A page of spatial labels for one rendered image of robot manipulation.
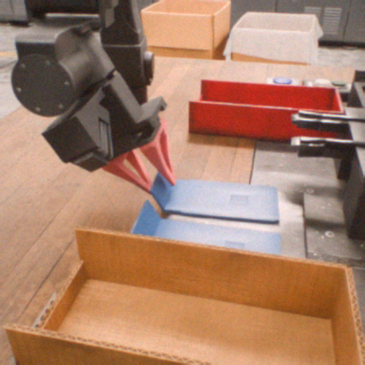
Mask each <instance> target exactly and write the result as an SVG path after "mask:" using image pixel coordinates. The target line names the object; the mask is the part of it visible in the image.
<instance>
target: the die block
mask: <svg viewBox="0 0 365 365"><path fill-rule="evenodd" d="M337 139H344V140H350V137H349V134H348V130H347V128H346V131H345V134H341V133H339V134H338V137H337ZM333 161H334V165H335V171H336V179H340V180H347V181H349V182H348V186H347V189H346V193H345V199H344V202H343V205H342V211H343V214H344V219H345V228H346V232H347V237H348V238H349V239H356V240H365V186H363V185H362V182H361V178H360V176H359V172H358V167H357V164H356V160H355V158H354V155H353V159H352V160H351V161H348V160H340V159H333Z"/></svg>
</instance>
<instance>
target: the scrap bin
mask: <svg viewBox="0 0 365 365"><path fill-rule="evenodd" d="M300 110H302V111H307V112H317V113H322V114H332V115H343V111H344V110H343V107H342V103H341V98H340V95H339V92H338V89H337V88H336V87H324V86H302V85H294V86H290V85H279V84H266V83H255V82H243V81H221V80H209V79H201V81H200V96H199V98H198V101H191V100H190V101H189V133H194V134H210V135H218V136H227V137H236V138H245V139H261V140H270V141H279V142H287V143H291V142H292V138H294V137H310V138H325V139H337V137H338V134H339V133H332V132H323V131H316V130H307V129H302V128H297V125H292V114H294V113H299V111H300Z"/></svg>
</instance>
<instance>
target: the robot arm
mask: <svg viewBox="0 0 365 365"><path fill-rule="evenodd" d="M24 4H25V10H26V15H27V19H28V24H29V28H27V29H24V30H22V31H20V32H18V33H16V34H15V38H14V42H15V50H16V54H17V59H18V60H17V62H16V63H15V64H14V66H13V68H12V70H11V77H10V78H11V86H12V89H13V91H14V94H15V96H16V98H17V99H18V100H19V101H20V103H21V104H22V105H23V106H24V107H25V108H27V109H28V110H29V111H30V112H32V113H34V114H37V115H39V116H42V117H57V116H58V117H57V118H56V119H55V120H54V121H53V122H52V123H51V124H50V125H49V126H48V127H47V128H46V129H45V130H44V131H43V132H42V136H43V137H44V139H45V140H46V141H47V142H48V143H49V145H50V146H51V148H52V149H53V150H54V151H55V153H56V154H57V156H58V157H59V158H60V159H61V160H62V162H64V163H65V164H67V163H72V164H74V165H76V166H78V167H80V168H82V169H84V170H86V171H88V172H91V173H92V172H94V171H96V170H98V169H101V168H102V169H103V170H104V171H106V172H109V173H110V174H113V175H115V176H117V177H118V178H121V179H123V180H126V181H127V182H129V183H132V184H134V185H135V186H136V187H138V188H140V189H141V190H143V191H145V192H147V193H149V194H150V195H151V193H150V192H149V191H150V189H151V186H152V180H151V179H150V177H149V175H148V173H147V171H146V169H145V167H144V165H143V162H142V161H141V159H140V157H139V154H138V153H137V151H136V149H135V148H139V150H140V151H141V153H142V154H144V156H145V157H146V158H147V159H148V160H149V161H150V162H151V163H152V165H153V166H154V167H155V168H156V169H157V170H158V172H159V173H160V174H161V175H162V176H163V177H164V178H165V180H166V181H167V182H169V183H170V184H171V185H172V186H173V187H174V186H175V185H176V182H177V178H176V174H175V171H174V166H173V162H172V159H171V155H170V149H169V131H168V123H167V121H166V119H165V118H164V119H160V118H159V117H158V113H159V112H160V111H161V112H163V111H165V109H166V108H167V106H168V105H167V103H166V102H165V100H164V98H163V96H159V97H157V98H155V99H148V97H147V86H151V84H152V82H153V80H154V73H155V67H156V61H155V56H154V53H153V52H150V51H147V35H143V26H142V23H141V20H140V17H139V10H138V5H137V0H24ZM92 28H100V30H99V40H100V43H99V41H98V40H97V38H96V37H95V35H94V34H93V32H92V31H91V29H92ZM125 159H126V160H127V161H128V162H129V163H130V164H131V165H132V167H133V168H134V169H135V170H136V171H137V173H138V174H139V176H140V177H138V176H137V175H136V174H134V173H133V172H132V171H131V170H130V169H128V168H127V167H126V166H124V164H123V161H124V160H125Z"/></svg>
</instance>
